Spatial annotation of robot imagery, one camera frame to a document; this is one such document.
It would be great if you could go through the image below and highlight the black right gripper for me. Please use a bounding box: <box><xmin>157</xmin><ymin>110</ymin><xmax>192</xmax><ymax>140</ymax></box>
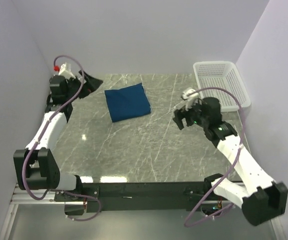
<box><xmin>172</xmin><ymin>99</ymin><xmax>209</xmax><ymax>130</ymax></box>

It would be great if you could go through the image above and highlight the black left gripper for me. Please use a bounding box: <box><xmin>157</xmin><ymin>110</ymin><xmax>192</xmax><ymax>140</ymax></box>
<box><xmin>66</xmin><ymin>71</ymin><xmax>103</xmax><ymax>103</ymax></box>

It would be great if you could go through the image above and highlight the blue t shirt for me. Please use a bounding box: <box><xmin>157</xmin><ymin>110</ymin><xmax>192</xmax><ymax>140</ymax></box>
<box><xmin>104</xmin><ymin>83</ymin><xmax>151</xmax><ymax>123</ymax></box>

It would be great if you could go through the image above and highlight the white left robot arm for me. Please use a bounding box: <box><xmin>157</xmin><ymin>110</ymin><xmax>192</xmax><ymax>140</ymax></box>
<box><xmin>13</xmin><ymin>73</ymin><xmax>103</xmax><ymax>201</ymax></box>

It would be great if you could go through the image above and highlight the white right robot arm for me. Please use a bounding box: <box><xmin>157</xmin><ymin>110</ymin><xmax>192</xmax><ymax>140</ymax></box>
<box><xmin>173</xmin><ymin>96</ymin><xmax>288</xmax><ymax>226</ymax></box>

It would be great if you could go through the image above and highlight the white plastic basket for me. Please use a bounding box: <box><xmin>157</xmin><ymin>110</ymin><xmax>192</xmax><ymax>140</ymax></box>
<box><xmin>193</xmin><ymin>61</ymin><xmax>251</xmax><ymax>112</ymax></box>

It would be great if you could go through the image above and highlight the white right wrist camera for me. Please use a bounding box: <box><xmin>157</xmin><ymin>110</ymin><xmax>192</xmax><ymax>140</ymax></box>
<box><xmin>181</xmin><ymin>88</ymin><xmax>200</xmax><ymax>111</ymax></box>

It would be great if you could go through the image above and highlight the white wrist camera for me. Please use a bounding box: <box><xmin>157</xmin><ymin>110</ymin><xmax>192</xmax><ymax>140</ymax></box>
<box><xmin>181</xmin><ymin>88</ymin><xmax>200</xmax><ymax>111</ymax></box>
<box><xmin>53</xmin><ymin>62</ymin><xmax>75</xmax><ymax>79</ymax></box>

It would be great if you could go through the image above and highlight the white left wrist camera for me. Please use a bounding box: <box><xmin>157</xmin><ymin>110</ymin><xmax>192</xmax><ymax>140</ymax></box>
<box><xmin>53</xmin><ymin>62</ymin><xmax>75</xmax><ymax>79</ymax></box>

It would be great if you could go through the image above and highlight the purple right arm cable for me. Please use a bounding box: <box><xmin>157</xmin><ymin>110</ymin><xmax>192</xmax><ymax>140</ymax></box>
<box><xmin>183</xmin><ymin>87</ymin><xmax>247</xmax><ymax>228</ymax></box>

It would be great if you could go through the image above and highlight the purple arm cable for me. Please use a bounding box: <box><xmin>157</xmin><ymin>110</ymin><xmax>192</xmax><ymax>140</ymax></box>
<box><xmin>183</xmin><ymin>87</ymin><xmax>247</xmax><ymax>228</ymax></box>
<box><xmin>22</xmin><ymin>54</ymin><xmax>102</xmax><ymax>222</ymax></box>

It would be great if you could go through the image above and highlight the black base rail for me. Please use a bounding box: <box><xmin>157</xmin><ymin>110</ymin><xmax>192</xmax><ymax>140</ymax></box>
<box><xmin>53</xmin><ymin>182</ymin><xmax>234</xmax><ymax>216</ymax></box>

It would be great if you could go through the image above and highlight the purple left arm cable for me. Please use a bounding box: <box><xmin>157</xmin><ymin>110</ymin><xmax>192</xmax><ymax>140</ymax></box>
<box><xmin>22</xmin><ymin>54</ymin><xmax>102</xmax><ymax>222</ymax></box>

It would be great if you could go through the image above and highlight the aluminium frame rail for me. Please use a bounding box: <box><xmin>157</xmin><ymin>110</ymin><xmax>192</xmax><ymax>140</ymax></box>
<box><xmin>10</xmin><ymin>183</ymin><xmax>57</xmax><ymax>205</ymax></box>

